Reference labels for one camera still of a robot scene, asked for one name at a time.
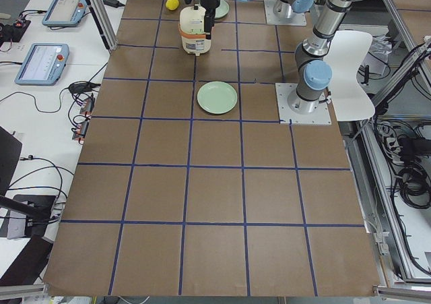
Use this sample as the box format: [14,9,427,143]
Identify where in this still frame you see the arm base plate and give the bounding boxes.
[275,83,331,125]
[264,0,310,26]

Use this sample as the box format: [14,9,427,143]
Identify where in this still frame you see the left green plate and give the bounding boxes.
[197,81,238,115]

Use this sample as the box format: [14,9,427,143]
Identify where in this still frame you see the green plate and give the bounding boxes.
[197,81,238,115]
[215,0,230,20]

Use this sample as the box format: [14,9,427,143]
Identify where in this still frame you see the aluminium frame post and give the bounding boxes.
[85,0,118,51]

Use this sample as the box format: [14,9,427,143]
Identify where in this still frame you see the white plastic chair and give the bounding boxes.
[324,30,375,121]

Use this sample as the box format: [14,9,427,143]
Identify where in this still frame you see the blue teach pendant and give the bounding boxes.
[42,0,87,27]
[14,43,69,86]

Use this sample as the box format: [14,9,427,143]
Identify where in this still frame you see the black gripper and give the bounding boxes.
[201,0,220,40]

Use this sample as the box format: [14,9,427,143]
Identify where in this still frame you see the white rice cooker orange handle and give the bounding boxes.
[178,5,211,56]

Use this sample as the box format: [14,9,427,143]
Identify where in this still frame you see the far blue teach pendant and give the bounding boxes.
[42,0,87,27]

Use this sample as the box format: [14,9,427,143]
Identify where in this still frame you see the black power adapter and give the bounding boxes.
[102,0,125,8]

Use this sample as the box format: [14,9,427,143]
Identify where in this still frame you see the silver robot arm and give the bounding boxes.
[238,0,363,115]
[273,0,314,26]

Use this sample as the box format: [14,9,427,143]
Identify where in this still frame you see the yellow toy bell pepper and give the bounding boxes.
[165,0,180,11]

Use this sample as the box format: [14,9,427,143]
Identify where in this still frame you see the right green plate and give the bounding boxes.
[215,0,230,20]

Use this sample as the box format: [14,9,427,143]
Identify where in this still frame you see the near blue teach pendant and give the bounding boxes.
[14,43,69,86]

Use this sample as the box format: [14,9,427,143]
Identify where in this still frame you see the brown paper table mat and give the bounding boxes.
[44,0,379,297]

